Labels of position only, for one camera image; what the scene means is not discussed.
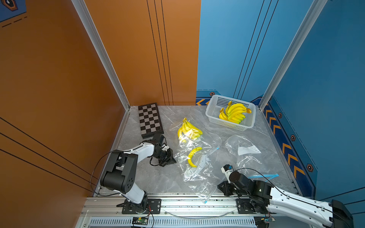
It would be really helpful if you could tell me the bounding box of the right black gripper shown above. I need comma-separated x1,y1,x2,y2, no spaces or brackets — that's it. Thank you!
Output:
214,181,249,198

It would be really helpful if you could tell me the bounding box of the clear zip-top bag blue seal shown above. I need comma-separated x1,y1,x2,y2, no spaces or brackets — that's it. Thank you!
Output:
248,174,279,180

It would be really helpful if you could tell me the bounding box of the yellow banana bunch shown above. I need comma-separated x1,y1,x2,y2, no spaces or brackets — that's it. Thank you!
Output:
225,101,232,115

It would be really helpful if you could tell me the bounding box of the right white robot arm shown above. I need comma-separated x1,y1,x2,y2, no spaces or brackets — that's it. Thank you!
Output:
217,165,354,228

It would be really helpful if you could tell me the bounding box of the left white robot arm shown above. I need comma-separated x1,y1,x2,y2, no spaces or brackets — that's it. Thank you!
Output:
100,134,176,213

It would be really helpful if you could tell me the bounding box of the brown checkered chessboard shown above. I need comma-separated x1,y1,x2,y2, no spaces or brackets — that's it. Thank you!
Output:
138,103,164,139

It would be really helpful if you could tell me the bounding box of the right green circuit board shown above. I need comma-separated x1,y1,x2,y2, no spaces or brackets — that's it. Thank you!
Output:
254,217,276,228

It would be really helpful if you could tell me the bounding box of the green circuit board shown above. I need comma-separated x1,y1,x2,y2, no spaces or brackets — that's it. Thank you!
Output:
132,217,149,227
254,217,276,228

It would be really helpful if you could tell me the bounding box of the left green circuit board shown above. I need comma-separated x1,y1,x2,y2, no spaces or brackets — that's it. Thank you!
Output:
132,217,149,227

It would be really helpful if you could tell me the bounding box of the white plastic basket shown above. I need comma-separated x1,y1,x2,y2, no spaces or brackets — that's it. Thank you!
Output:
205,95,256,131

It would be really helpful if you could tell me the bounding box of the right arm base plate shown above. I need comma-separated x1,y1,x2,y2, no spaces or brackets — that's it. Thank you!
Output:
235,199,256,214

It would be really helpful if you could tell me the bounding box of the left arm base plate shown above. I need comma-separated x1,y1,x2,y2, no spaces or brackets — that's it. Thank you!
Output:
122,198,162,215

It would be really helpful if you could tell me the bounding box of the aluminium front rail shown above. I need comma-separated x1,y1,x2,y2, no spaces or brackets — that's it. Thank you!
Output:
79,193,303,219

